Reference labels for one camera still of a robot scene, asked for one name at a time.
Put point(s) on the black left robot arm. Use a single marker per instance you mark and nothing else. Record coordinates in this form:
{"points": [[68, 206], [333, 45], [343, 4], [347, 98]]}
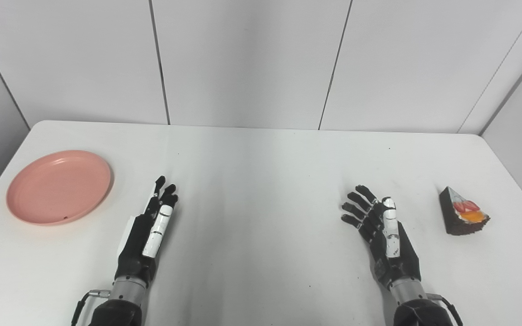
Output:
{"points": [[123, 303]]}

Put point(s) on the pink round plate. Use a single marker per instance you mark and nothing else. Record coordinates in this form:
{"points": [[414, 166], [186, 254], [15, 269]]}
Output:
{"points": [[59, 188]]}

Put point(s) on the chocolate cake slice with fruit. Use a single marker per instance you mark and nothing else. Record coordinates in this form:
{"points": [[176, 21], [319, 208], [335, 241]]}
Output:
{"points": [[458, 219]]}

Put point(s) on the black and white left hand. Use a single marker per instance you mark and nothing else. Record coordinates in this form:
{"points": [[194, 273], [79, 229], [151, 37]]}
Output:
{"points": [[135, 246]]}

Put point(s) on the black and white right hand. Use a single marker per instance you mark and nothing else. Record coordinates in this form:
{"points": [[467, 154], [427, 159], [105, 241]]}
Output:
{"points": [[401, 253]]}

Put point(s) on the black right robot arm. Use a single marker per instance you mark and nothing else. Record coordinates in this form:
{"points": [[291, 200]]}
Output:
{"points": [[417, 308]]}

